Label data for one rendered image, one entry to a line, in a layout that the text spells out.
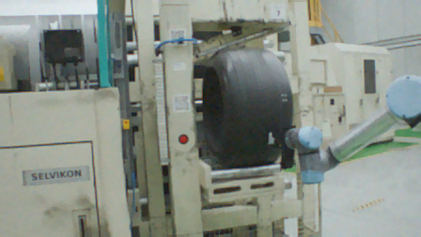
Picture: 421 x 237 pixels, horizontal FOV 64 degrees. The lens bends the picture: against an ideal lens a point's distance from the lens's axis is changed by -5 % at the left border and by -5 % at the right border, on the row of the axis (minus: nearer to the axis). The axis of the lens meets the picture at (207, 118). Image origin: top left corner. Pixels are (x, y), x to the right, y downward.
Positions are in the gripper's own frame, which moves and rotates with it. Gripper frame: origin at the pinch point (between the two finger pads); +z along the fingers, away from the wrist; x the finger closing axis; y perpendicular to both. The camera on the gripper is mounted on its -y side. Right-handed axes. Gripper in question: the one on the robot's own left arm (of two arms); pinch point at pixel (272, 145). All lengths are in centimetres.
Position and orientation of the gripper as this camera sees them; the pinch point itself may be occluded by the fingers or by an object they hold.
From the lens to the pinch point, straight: 151.3
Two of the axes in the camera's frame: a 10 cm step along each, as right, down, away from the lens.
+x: -9.7, 0.7, -2.3
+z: -2.3, 0.9, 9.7
